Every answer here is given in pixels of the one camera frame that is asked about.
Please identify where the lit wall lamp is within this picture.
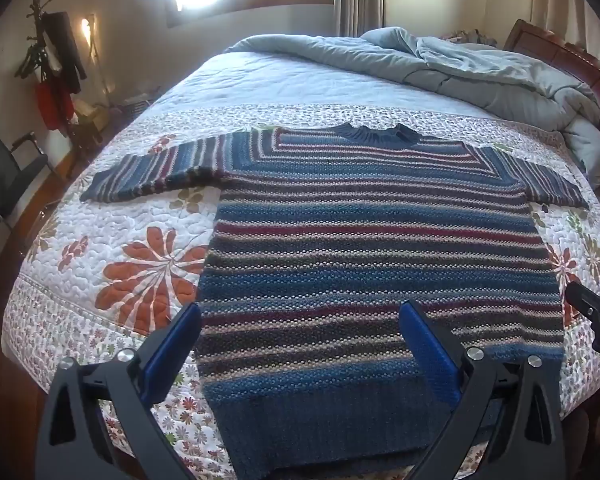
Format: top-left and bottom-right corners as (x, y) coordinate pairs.
(79, 14), (98, 48)

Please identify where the black chair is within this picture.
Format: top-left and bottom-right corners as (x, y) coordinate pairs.
(0, 127), (48, 226)

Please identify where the floral quilted bedspread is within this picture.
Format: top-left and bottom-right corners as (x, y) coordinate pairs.
(0, 50), (600, 480)

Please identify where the red garment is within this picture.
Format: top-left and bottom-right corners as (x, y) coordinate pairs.
(35, 82), (76, 131)

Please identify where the black coat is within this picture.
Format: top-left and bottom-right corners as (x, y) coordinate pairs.
(42, 10), (88, 93)

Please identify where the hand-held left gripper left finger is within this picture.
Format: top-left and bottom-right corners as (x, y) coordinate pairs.
(35, 302), (203, 480)

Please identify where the striped knit sweater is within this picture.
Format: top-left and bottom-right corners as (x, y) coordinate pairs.
(80, 122), (588, 480)

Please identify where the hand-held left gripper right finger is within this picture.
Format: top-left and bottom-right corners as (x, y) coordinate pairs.
(399, 300), (566, 480)

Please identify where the grey comforter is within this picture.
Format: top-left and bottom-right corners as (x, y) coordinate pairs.
(225, 26), (600, 196)

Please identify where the wooden coat rack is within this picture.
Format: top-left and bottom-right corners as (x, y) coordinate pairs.
(15, 0), (106, 136)

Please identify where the wooden headboard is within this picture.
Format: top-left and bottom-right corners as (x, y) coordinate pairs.
(502, 19), (600, 161)

